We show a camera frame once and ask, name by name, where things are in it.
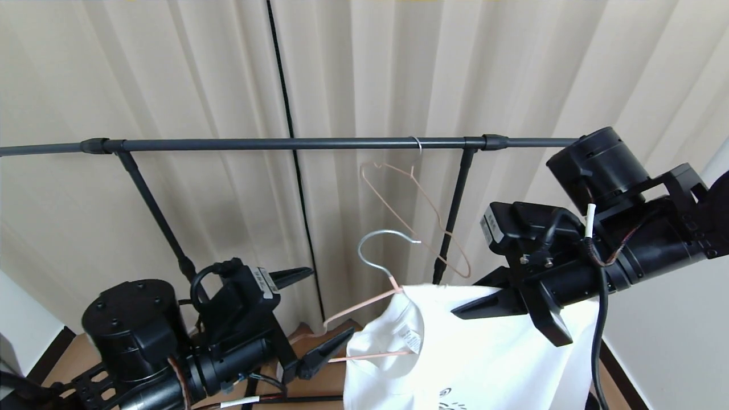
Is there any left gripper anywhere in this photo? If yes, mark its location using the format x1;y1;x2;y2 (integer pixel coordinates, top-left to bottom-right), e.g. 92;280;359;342
187;266;355;400

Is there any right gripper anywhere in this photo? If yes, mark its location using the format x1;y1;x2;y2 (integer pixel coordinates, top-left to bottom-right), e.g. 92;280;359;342
451;224;708;347

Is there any white printed t-shirt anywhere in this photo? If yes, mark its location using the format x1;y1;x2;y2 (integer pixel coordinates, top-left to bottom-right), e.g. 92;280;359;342
343;284;601;410

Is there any pink clothes hanger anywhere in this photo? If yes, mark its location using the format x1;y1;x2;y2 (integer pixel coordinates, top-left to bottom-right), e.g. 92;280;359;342
361;137;472;278
285;229;425;365

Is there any black clothes rack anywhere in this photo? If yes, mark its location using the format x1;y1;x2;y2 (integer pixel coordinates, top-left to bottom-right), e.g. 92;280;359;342
0;134;581;405

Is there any beige curtain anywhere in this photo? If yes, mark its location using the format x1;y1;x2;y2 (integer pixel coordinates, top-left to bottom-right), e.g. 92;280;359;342
0;0;729;342

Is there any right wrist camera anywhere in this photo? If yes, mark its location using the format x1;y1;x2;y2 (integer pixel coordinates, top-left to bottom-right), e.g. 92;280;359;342
480;201;587;268

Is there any black cable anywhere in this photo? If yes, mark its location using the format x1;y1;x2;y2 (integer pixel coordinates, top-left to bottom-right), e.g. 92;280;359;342
190;261;240;311
544;208;610;410

